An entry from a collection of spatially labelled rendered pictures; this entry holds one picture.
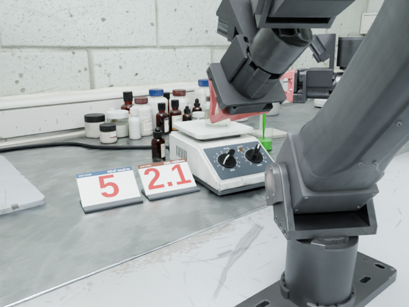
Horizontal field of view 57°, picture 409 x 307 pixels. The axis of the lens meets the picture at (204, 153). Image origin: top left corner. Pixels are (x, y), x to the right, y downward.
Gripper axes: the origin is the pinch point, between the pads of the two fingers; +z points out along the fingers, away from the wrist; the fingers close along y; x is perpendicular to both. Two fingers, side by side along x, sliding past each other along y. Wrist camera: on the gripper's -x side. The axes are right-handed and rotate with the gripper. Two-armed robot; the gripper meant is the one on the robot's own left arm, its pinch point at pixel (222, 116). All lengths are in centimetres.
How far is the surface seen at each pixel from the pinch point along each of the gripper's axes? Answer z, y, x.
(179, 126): 14.4, 0.8, -6.2
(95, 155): 33.5, 13.5, -11.0
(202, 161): 8.8, 1.3, 3.6
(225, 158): 5.4, -1.2, 4.9
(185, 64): 49, -24, -46
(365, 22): 53, -130, -71
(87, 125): 44, 12, -24
